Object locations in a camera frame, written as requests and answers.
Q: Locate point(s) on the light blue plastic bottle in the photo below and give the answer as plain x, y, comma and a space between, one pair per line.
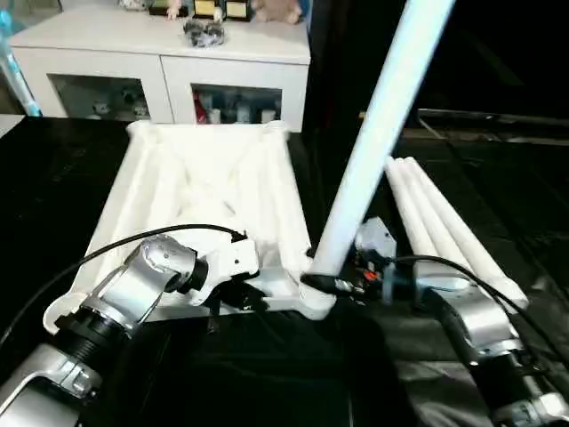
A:
13, 62

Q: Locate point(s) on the white cabinet with glass doors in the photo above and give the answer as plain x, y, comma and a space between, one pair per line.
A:
133, 53

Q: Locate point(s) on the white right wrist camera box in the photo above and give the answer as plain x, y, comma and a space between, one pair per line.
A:
375, 240

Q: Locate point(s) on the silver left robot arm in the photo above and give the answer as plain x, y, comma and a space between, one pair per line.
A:
142, 276

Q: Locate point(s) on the crumpled silver black object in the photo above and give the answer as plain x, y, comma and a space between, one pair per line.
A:
203, 33

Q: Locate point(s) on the white plastic table leg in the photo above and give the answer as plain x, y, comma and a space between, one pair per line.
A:
409, 218
382, 116
440, 227
467, 236

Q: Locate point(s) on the beige plush toy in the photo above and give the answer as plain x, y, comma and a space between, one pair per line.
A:
276, 11

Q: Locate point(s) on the white plastic table top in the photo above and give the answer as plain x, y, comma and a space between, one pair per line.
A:
204, 178

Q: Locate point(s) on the black work mat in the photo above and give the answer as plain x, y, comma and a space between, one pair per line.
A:
53, 169

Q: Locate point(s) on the glossy black long bar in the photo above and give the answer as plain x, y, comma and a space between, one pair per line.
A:
498, 120

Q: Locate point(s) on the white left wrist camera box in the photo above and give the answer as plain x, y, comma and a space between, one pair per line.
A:
227, 262

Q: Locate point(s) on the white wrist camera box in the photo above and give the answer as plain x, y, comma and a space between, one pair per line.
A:
375, 240
227, 262

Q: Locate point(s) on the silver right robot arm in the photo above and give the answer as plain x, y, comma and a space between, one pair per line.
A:
471, 320

